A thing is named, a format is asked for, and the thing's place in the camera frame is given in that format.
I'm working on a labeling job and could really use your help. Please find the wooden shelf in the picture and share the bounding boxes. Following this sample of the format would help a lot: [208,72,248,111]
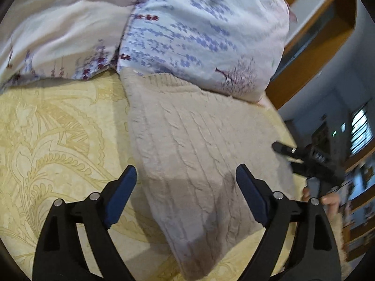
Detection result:
[341,156,375,265]

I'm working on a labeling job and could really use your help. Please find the pink floral pillow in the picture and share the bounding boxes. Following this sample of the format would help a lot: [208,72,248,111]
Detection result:
[0,0,148,86]

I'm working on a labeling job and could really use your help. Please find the window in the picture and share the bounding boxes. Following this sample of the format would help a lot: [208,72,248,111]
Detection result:
[349,107,374,156]

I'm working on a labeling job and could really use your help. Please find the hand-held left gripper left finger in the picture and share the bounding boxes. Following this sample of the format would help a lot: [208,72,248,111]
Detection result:
[32,165,138,281]

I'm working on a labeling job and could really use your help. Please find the blue tree print pillow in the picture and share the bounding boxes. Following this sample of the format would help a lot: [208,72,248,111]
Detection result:
[116,0,291,104]

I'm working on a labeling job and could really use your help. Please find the beige cable knit sweater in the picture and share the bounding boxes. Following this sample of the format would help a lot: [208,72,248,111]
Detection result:
[120,67,297,278]

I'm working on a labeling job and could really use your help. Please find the yellow patterned bedsheet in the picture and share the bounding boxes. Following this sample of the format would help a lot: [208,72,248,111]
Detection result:
[0,70,302,281]

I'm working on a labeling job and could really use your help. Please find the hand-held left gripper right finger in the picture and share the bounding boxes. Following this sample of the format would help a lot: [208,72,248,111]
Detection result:
[236,164,344,281]

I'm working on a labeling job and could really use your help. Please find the wooden bed headboard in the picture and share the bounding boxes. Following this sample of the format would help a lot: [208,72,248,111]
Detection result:
[265,0,358,110]

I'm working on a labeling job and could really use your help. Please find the person's right hand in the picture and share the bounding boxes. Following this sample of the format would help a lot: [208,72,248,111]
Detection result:
[302,187,342,221]

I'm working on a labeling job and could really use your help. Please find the person's right forearm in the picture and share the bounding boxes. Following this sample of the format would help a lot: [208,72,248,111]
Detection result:
[328,211,353,273]

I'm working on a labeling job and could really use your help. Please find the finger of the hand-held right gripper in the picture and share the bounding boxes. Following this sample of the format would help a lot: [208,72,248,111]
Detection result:
[271,141,308,159]
[289,158,311,179]

